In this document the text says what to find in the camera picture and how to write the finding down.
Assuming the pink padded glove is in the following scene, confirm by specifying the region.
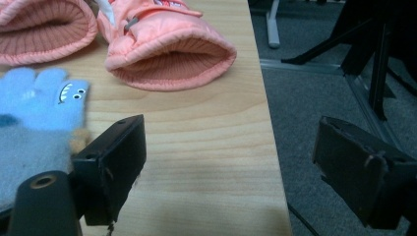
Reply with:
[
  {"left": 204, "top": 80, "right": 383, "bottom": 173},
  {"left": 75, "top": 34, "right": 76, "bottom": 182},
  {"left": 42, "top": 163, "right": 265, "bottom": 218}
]
[
  {"left": 96, "top": 0, "right": 238, "bottom": 92},
  {"left": 0, "top": 0, "right": 98, "bottom": 67}
]

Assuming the white desk frame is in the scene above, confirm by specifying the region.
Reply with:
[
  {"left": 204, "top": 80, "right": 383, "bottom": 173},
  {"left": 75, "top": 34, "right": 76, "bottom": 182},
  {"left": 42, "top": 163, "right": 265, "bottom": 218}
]
[{"left": 265, "top": 0, "right": 281, "bottom": 49}]

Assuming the black floor cable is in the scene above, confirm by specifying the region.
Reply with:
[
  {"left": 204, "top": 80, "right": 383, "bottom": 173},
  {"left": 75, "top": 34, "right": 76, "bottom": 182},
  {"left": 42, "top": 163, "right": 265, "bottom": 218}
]
[{"left": 286, "top": 202, "right": 321, "bottom": 236}]

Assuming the metal floor rail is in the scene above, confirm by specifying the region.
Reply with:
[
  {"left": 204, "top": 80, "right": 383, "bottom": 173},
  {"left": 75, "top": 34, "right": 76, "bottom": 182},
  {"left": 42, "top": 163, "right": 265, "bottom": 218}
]
[{"left": 260, "top": 58, "right": 417, "bottom": 155}]

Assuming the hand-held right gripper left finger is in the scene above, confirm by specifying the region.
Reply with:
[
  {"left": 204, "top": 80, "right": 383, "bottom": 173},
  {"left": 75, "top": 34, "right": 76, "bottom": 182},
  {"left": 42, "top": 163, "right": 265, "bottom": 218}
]
[{"left": 70, "top": 113, "right": 148, "bottom": 227}]

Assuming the black metal stand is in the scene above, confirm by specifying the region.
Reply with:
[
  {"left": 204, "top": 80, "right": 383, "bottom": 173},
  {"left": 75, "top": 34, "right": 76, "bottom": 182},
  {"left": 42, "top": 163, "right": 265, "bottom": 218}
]
[{"left": 280, "top": 0, "right": 417, "bottom": 122}]

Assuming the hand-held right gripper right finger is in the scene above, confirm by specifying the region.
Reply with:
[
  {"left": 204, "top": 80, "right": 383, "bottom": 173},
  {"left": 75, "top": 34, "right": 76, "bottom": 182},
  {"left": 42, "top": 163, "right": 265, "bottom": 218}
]
[{"left": 312, "top": 115, "right": 417, "bottom": 230}]

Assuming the blue knit glove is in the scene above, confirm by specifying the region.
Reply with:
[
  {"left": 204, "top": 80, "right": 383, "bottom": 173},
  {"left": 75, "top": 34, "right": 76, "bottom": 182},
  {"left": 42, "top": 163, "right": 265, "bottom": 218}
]
[{"left": 0, "top": 67, "right": 91, "bottom": 210}]

